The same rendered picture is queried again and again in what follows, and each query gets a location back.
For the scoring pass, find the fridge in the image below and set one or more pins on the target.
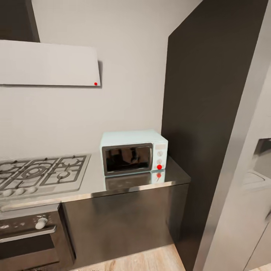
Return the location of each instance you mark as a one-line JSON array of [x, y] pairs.
[[217, 120]]

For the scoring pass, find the microwave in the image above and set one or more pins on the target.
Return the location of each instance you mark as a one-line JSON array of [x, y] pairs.
[[124, 152]]

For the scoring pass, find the burner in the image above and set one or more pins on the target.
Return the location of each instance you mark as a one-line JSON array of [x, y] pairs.
[[22, 178]]

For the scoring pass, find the range hood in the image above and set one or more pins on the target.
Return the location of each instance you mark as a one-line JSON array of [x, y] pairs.
[[25, 60]]

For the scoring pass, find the oven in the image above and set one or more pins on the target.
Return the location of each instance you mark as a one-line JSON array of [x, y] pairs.
[[35, 239]]

